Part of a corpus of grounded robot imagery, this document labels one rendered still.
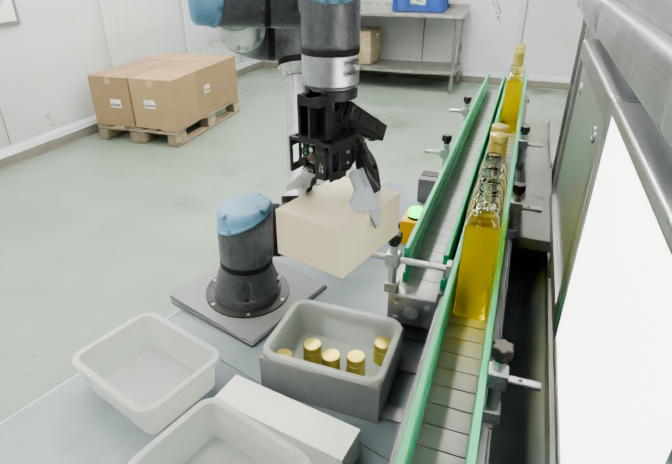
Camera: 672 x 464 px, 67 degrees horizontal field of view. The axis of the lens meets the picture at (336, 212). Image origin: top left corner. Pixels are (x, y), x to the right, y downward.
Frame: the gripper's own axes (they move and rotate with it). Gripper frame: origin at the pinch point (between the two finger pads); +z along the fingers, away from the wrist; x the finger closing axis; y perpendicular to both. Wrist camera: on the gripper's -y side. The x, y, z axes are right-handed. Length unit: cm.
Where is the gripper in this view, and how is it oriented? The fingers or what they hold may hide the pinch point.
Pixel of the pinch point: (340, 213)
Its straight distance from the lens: 78.0
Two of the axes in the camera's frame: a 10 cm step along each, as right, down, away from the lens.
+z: 0.0, 8.9, 4.6
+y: -5.8, 3.7, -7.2
